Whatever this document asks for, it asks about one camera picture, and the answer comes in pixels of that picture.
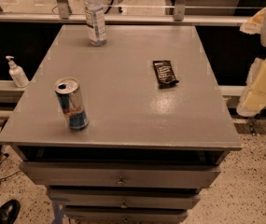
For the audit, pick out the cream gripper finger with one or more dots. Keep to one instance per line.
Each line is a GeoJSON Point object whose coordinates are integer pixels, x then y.
{"type": "Point", "coordinates": [256, 24]}
{"type": "Point", "coordinates": [253, 98]}

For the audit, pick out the redbull can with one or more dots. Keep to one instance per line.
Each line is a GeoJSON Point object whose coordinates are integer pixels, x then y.
{"type": "Point", "coordinates": [68, 92]}

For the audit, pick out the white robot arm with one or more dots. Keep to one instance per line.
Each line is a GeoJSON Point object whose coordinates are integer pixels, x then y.
{"type": "Point", "coordinates": [253, 98]}

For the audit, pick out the black snack bar wrapper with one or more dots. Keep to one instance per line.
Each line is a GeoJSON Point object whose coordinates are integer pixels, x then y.
{"type": "Point", "coordinates": [164, 73]}

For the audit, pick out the grey drawer cabinet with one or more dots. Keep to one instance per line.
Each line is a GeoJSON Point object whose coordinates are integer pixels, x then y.
{"type": "Point", "coordinates": [130, 118]}

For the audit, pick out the clear plastic water bottle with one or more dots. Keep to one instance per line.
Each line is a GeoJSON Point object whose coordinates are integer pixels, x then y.
{"type": "Point", "coordinates": [95, 20]}

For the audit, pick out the middle grey drawer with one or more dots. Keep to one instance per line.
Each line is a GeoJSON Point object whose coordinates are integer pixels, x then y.
{"type": "Point", "coordinates": [124, 198]}

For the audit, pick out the grey drawer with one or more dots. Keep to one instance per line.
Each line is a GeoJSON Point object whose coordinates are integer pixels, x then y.
{"type": "Point", "coordinates": [126, 215]}
{"type": "Point", "coordinates": [124, 198]}
{"type": "Point", "coordinates": [120, 175]}

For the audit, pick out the bottom grey drawer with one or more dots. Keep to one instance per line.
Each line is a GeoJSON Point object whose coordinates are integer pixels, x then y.
{"type": "Point", "coordinates": [126, 215]}

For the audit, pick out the top grey drawer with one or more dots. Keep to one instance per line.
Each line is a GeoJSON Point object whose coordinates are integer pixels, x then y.
{"type": "Point", "coordinates": [120, 175]}

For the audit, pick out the white pump sanitizer bottle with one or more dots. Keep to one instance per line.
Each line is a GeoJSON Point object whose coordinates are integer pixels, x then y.
{"type": "Point", "coordinates": [17, 73]}

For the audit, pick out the metal railing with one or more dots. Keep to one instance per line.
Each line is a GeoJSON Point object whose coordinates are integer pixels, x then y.
{"type": "Point", "coordinates": [186, 12]}

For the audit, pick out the black leather shoe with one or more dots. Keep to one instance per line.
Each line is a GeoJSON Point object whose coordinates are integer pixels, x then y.
{"type": "Point", "coordinates": [9, 212]}

